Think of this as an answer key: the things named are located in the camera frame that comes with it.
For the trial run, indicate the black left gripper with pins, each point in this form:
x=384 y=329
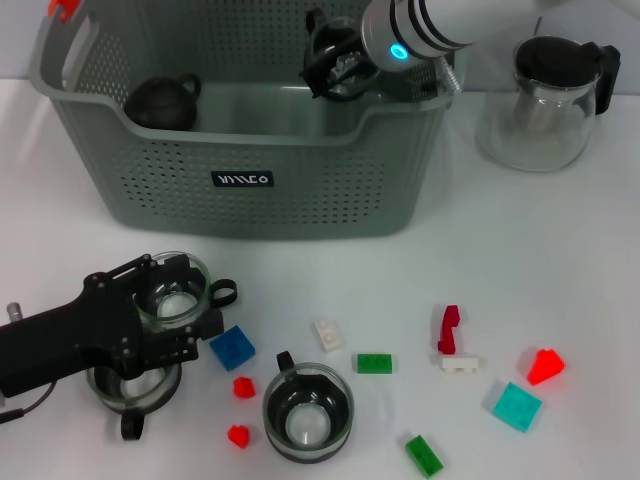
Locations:
x=75 y=330

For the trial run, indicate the small red brick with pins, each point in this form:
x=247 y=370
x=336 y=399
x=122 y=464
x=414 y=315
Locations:
x=243 y=388
x=238 y=436

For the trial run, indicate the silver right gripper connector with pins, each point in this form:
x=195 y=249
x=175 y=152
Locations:
x=345 y=65

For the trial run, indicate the white two-stud brick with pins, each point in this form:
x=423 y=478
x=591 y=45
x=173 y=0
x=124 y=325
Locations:
x=329 y=336

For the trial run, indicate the glass teacup black sleeve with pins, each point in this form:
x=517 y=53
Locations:
x=307 y=415
x=150 y=395
x=340 y=35
x=175 y=310

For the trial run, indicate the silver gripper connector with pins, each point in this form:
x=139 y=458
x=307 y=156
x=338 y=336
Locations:
x=14 y=314
x=345 y=65

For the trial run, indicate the black clay teapot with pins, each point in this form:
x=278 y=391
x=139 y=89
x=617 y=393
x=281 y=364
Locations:
x=160 y=107

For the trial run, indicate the glass pitcher black lid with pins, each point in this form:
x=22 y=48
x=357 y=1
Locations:
x=540 y=130

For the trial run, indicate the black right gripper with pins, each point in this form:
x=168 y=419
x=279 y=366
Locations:
x=367 y=75

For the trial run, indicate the dark red curved brick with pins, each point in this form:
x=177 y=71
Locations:
x=449 y=327

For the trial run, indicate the teal square brick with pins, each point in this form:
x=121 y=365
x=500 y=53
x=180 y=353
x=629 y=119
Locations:
x=517 y=407

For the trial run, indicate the green two-stud brick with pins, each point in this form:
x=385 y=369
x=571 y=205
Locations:
x=374 y=363

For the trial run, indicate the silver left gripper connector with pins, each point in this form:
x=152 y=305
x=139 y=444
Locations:
x=14 y=314

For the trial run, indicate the blue square brick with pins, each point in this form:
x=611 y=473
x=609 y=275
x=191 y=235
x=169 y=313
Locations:
x=231 y=347

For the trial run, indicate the white notched brick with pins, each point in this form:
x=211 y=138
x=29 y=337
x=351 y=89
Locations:
x=460 y=364

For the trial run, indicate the grey perforated plastic storage bin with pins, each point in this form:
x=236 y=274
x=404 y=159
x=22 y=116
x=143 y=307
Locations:
x=300 y=200

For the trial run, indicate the orange-red slope brick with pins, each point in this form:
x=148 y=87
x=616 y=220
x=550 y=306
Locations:
x=545 y=367

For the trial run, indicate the flat green plate brick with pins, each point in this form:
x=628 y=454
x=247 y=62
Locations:
x=424 y=455

